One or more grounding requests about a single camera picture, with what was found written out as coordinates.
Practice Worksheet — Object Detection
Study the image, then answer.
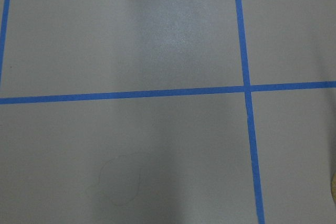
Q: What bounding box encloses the yellow cup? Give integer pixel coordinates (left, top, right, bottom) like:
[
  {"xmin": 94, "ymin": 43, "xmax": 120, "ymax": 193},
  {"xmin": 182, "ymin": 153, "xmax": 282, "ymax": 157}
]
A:
[{"xmin": 330, "ymin": 173, "xmax": 336, "ymax": 203}]

